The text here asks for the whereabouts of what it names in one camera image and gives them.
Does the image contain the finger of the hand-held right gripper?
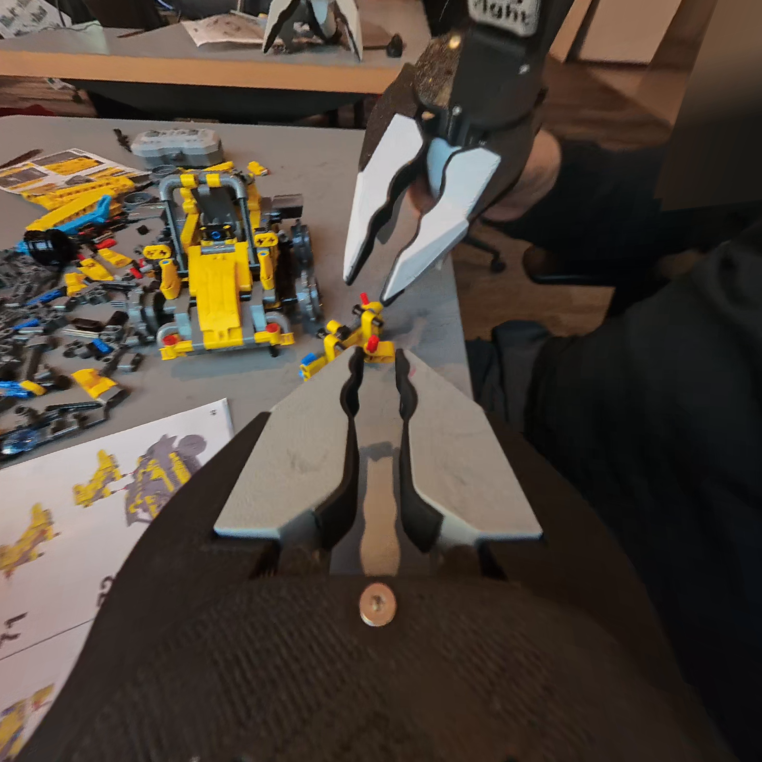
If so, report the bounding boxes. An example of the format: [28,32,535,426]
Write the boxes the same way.
[342,113,426,285]
[379,146,502,307]

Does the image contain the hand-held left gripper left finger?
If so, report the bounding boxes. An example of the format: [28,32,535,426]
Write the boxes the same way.
[213,346,365,551]

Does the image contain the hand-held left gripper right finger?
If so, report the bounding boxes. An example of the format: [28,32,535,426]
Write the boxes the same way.
[394,348,544,554]

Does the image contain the yellow brick subassembly blue pins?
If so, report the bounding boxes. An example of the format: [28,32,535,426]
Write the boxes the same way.
[299,293,396,382]

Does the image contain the person's right forearm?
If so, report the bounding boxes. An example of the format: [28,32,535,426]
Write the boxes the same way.
[554,140,668,257]

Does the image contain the person's right hand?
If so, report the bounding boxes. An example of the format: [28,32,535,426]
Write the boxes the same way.
[408,134,563,222]

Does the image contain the black mesh office chair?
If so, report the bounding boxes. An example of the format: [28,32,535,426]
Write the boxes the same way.
[461,217,508,275]

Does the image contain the white cabinet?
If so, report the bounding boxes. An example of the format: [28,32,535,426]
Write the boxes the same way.
[548,0,685,65]

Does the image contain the person's dark clothed body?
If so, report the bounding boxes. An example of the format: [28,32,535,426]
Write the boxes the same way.
[467,226,762,762]

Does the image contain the yellow toy brick car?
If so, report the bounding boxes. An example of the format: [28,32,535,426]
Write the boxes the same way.
[128,162,322,361]

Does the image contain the grey brick battery box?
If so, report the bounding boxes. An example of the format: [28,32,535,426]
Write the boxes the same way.
[131,128,224,167]

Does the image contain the long grey table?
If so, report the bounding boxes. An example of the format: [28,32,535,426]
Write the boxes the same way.
[0,18,432,96]

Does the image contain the white paper sheet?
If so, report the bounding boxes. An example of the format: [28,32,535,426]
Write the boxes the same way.
[181,15,269,47]

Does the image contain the brick instruction booklet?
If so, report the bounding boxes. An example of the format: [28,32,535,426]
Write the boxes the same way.
[0,398,234,762]

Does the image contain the pile of dark small bricks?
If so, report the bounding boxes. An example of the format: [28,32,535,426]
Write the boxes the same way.
[0,238,162,462]

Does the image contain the cluster of yellow beams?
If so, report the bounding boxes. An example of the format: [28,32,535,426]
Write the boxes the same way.
[21,175,138,233]

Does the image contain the blue brick panel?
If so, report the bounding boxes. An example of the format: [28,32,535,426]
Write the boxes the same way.
[15,195,114,251]

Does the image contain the yellow sticker sheet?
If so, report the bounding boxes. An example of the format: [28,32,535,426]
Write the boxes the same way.
[0,148,150,194]

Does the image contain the loose dark tyre wheel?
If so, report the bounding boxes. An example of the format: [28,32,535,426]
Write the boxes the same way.
[24,231,72,266]

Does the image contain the printed paper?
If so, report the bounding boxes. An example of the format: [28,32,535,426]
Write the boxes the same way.
[0,0,72,39]

